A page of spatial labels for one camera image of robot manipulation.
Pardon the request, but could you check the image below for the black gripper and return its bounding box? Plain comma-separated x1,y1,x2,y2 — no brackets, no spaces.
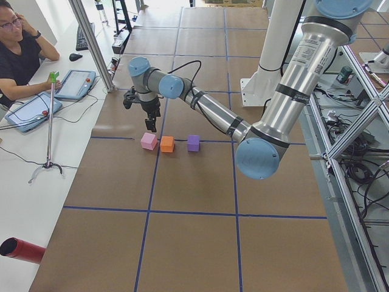
141,99,160,132

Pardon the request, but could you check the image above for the orange foam cube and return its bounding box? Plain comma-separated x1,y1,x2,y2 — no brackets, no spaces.
160,136,174,153

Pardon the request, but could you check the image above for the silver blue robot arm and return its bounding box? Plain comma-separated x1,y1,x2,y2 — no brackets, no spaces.
128,1,371,179

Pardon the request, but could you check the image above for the pink foam cube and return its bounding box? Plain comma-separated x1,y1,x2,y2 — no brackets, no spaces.
140,133,157,150

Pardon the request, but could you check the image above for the purple foam cube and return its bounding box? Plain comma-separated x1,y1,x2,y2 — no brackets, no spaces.
187,134,200,152

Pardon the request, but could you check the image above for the blue teach pendant far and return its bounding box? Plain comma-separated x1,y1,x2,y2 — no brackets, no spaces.
54,70,96,100

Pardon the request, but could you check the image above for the blue teach pendant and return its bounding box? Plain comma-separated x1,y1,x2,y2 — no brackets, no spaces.
54,70,96,100
5,92,51,133

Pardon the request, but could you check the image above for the black computer mouse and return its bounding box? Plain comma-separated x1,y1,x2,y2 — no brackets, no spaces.
69,53,83,61

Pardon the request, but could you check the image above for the black keyboard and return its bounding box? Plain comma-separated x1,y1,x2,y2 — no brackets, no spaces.
75,26,88,51

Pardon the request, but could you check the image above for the metal reacher grabber tool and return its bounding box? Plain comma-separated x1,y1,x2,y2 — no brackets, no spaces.
28,71,63,184

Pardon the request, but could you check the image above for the blue teach pendant near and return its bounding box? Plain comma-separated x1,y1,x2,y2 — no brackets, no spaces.
5,92,51,133

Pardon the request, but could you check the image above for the person in black shirt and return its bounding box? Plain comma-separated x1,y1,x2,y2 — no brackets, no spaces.
1,1,60,110

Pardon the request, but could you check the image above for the red cylinder tube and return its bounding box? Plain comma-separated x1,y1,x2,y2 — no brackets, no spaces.
1,237,46,264

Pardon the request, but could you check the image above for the green power supply box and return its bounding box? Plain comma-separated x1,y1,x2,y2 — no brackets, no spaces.
336,66,353,84

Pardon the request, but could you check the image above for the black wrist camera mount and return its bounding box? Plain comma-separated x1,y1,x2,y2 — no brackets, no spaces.
123,86,138,110

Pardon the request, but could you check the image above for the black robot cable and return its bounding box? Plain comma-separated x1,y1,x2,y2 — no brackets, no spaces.
165,60,235,134

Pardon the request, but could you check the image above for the aluminium frame post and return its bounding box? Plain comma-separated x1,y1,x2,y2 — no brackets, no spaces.
69,0,115,92

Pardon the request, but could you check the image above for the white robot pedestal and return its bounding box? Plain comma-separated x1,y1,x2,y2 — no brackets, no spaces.
241,0,305,107

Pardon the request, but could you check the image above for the bundle of black cables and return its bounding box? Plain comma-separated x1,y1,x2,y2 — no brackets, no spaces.
322,112,389,220

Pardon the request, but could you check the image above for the aluminium frame rail right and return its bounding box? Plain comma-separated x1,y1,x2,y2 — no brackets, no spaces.
303,36,388,291

